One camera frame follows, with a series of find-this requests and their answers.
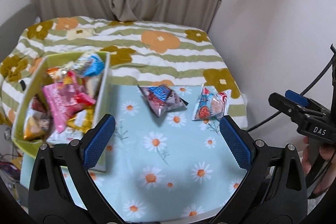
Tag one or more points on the floral striped blanket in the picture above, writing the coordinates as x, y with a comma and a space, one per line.
141, 53

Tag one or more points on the yellow orange snack bag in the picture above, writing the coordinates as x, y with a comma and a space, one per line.
37, 120

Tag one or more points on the blue white biscuit packet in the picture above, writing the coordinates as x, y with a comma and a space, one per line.
89, 64

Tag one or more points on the green storage box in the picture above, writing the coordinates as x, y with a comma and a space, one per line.
56, 69

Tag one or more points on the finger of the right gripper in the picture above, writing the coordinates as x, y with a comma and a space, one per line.
296, 98

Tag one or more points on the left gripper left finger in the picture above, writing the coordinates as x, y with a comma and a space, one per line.
96, 139

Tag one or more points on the right hand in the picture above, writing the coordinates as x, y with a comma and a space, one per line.
318, 163

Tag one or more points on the pink snack packet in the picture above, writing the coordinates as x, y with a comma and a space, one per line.
65, 100

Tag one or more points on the light blue daisy tablecloth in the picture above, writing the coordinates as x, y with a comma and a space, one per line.
165, 168

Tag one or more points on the shrimp flakes snack bag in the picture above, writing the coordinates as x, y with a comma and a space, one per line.
211, 104

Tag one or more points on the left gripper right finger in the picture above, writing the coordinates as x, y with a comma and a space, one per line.
237, 142

